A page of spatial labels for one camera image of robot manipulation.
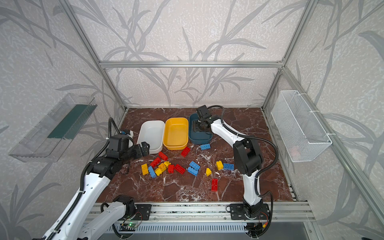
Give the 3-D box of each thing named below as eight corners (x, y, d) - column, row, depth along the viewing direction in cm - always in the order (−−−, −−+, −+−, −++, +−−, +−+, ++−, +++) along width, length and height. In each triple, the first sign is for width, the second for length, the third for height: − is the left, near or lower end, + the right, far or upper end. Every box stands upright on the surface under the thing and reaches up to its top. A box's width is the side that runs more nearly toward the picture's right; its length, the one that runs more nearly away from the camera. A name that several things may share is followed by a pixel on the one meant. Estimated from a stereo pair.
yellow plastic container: (161, 150, 99) (159, 145, 94) (167, 122, 114) (165, 117, 109) (187, 151, 99) (186, 146, 94) (189, 123, 114) (189, 117, 109)
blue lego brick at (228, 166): (223, 170, 90) (224, 168, 87) (222, 165, 92) (223, 163, 89) (233, 170, 90) (234, 168, 87) (233, 165, 92) (233, 163, 89)
